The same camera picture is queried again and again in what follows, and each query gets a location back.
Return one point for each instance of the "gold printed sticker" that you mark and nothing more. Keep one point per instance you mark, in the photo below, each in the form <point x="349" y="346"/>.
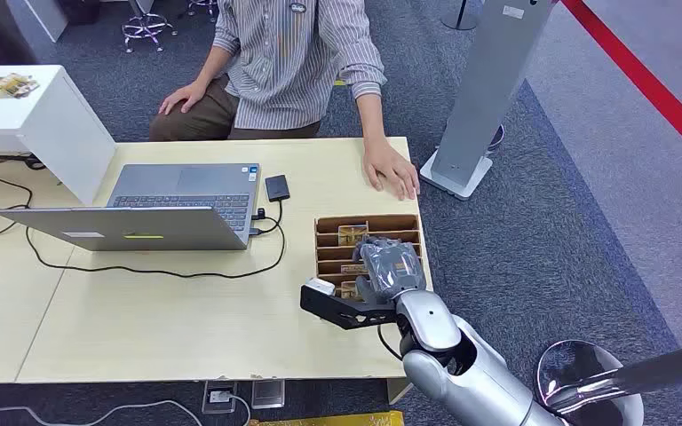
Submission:
<point x="10" y="86"/>

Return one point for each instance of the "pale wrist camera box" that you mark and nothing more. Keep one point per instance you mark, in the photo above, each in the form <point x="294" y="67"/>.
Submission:
<point x="320" y="286"/>

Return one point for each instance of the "person's left hand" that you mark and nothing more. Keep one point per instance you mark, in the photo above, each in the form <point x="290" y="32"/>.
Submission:
<point x="389" y="169"/>

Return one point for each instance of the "metal floor plate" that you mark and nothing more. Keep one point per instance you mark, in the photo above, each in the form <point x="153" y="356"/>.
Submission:
<point x="268" y="394"/>

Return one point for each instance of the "person's right forearm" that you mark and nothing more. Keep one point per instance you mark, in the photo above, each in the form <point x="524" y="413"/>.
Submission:
<point x="211" y="67"/>

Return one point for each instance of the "wooden slotted card holder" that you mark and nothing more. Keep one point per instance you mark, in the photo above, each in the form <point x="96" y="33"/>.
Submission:
<point x="329" y="254"/>

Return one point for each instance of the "white box cabinet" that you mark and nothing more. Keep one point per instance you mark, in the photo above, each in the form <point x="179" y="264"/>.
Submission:
<point x="53" y="123"/>

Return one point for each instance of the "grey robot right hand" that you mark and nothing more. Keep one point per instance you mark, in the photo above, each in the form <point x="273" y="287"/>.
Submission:
<point x="391" y="267"/>

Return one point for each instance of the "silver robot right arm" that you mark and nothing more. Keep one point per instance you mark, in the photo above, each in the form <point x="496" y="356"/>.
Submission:
<point x="470" y="376"/>

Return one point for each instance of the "oval name badge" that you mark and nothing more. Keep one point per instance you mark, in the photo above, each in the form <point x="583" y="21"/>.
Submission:
<point x="297" y="7"/>

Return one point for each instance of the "black scissors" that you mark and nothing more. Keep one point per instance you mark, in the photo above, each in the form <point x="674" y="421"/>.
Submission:
<point x="20" y="160"/>

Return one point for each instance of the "person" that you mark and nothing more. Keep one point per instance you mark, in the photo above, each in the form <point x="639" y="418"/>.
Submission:
<point x="285" y="64"/>

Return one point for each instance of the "chrome chair base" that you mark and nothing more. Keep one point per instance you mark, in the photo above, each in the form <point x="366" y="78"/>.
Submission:
<point x="145" y="26"/>
<point x="203" y="7"/>

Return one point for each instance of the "grey kiosk pillar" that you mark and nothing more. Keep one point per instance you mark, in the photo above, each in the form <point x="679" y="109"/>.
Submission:
<point x="488" y="82"/>

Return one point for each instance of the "red barrier belt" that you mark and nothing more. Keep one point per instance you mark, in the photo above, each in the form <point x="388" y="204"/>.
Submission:
<point x="647" y="85"/>

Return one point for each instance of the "silver laptop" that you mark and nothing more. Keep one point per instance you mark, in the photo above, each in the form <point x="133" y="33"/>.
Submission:
<point x="158" y="206"/>

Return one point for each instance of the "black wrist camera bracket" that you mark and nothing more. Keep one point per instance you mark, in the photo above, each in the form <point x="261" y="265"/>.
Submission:
<point x="347" y="313"/>

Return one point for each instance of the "yellow sheet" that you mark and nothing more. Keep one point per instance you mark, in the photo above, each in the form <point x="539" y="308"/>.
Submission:
<point x="341" y="420"/>

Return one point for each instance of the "person's right hand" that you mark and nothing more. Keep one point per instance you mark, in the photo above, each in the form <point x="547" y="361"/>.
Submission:
<point x="181" y="97"/>

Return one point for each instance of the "dark round stanchion base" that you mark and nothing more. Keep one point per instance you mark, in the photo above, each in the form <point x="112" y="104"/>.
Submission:
<point x="460" y="23"/>

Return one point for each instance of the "person's left forearm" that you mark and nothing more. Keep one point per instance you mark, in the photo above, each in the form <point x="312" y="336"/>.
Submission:
<point x="371" y="117"/>

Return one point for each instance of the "black external drive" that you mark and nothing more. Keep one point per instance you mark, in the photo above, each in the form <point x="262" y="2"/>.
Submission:
<point x="277" y="188"/>

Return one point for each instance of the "floor power socket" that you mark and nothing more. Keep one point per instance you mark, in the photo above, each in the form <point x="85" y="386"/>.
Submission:
<point x="218" y="397"/>

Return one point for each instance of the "chrome stanchion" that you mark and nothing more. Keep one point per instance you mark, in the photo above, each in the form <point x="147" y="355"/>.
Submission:
<point x="600" y="382"/>

